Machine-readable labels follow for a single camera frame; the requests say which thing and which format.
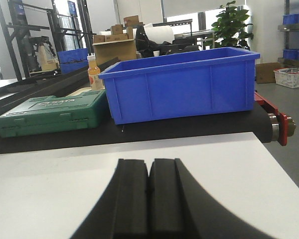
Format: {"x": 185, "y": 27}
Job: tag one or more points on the green potted plant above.
{"x": 230, "y": 28}

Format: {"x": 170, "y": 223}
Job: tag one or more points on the orange juice bottle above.
{"x": 93, "y": 72}

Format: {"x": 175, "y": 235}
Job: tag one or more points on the green SATA tool case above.
{"x": 55, "y": 114}

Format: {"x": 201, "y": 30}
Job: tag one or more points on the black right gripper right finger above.
{"x": 180, "y": 208}

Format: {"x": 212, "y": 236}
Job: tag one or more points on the red conveyor end bracket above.
{"x": 283, "y": 125}

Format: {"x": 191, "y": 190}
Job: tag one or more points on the beige plastic tray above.
{"x": 77, "y": 92}

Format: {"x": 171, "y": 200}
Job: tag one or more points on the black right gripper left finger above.
{"x": 122, "y": 210}

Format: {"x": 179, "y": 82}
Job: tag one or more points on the white woven basket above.
{"x": 287, "y": 77}

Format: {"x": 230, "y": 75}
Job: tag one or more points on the large cardboard box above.
{"x": 123, "y": 49}

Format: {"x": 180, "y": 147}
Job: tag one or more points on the large blue plastic bin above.
{"x": 215, "y": 81}

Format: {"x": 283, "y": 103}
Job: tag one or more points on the blue bin far left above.
{"x": 72, "y": 60}

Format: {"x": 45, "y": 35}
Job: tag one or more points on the black conveyor belt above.
{"x": 256, "y": 121}

